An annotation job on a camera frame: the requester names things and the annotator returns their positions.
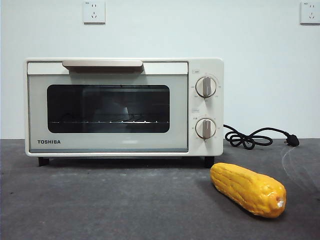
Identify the yellow corn cob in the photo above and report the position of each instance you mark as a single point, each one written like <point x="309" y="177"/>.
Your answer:
<point x="247" y="188"/>

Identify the white oven knob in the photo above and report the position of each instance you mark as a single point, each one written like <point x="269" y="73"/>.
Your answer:
<point x="205" y="128"/>
<point x="206" y="87"/>

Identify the white wall socket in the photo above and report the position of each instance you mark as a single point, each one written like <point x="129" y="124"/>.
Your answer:
<point x="310" y="13"/>
<point x="94" y="12"/>

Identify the white Toshiba toaster oven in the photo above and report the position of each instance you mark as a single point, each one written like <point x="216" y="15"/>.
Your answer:
<point x="205" y="67"/>

